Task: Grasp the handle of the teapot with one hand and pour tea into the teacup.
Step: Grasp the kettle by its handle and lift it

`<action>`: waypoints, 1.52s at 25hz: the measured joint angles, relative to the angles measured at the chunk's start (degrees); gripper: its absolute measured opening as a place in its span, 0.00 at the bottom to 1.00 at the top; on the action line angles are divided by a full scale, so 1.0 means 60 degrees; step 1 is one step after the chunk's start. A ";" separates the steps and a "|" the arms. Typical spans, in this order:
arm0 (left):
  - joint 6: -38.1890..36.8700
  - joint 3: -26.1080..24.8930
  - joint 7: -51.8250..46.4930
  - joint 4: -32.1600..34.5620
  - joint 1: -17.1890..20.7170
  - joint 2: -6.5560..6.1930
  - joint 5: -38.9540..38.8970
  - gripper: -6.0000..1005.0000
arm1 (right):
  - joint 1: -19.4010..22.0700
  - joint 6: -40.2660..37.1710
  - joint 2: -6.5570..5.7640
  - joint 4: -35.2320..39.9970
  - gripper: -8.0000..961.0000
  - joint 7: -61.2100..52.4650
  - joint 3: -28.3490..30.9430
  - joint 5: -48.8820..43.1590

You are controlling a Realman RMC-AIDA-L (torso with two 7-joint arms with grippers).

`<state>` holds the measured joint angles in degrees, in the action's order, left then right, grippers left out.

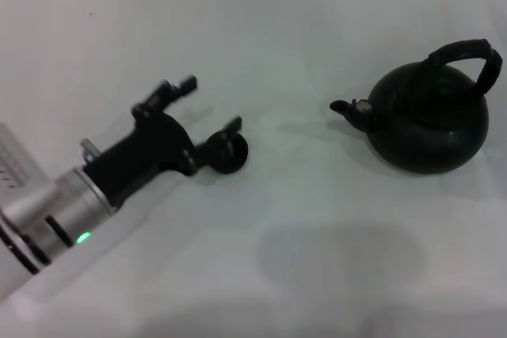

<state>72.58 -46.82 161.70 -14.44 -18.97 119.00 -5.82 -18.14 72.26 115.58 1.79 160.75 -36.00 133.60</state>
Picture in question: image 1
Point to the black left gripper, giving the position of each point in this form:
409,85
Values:
146,152

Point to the small dark brown teacup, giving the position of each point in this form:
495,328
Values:
237,158

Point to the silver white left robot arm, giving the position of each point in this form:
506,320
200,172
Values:
75,207

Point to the white vented left wrist housing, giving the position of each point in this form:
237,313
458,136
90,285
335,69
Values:
16,156

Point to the grey left wrist camera bracket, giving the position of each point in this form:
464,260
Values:
89,149

